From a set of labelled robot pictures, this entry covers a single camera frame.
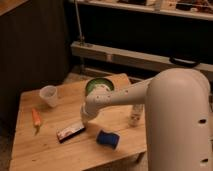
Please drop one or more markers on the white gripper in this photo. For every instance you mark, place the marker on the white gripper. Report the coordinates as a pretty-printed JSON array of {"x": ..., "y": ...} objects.
[{"x": 85, "y": 117}]

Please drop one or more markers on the black whiteboard eraser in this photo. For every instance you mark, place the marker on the black whiteboard eraser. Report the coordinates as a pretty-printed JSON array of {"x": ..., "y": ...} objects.
[{"x": 70, "y": 131}]

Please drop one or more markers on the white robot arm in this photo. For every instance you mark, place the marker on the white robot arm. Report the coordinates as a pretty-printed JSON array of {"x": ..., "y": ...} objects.
[{"x": 177, "y": 117}]

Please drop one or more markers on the green bowl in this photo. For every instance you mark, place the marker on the green bowl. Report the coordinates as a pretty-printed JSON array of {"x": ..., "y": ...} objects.
[{"x": 98, "y": 82}]

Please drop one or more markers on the blue folded cloth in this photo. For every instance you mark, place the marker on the blue folded cloth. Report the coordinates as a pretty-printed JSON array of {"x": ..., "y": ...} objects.
[{"x": 109, "y": 139}]

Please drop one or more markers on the translucent plastic cup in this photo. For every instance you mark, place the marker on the translucent plastic cup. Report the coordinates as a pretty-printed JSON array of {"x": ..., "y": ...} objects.
[{"x": 49, "y": 95}]

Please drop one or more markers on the small white bottle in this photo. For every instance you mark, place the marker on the small white bottle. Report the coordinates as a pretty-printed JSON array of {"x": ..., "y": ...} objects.
[{"x": 136, "y": 114}]

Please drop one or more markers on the orange toy carrot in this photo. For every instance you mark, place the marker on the orange toy carrot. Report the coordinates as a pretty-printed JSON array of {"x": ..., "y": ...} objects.
[{"x": 37, "y": 121}]

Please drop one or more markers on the metal beam with pole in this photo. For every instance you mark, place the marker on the metal beam with pole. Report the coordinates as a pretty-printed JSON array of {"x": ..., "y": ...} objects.
[{"x": 142, "y": 40}]

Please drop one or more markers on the cluttered background shelf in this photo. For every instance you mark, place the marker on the cluttered background shelf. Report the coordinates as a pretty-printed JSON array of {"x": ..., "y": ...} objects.
[{"x": 195, "y": 9}]

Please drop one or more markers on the black handle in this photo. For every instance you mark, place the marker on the black handle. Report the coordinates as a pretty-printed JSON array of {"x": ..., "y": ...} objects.
[{"x": 184, "y": 63}]

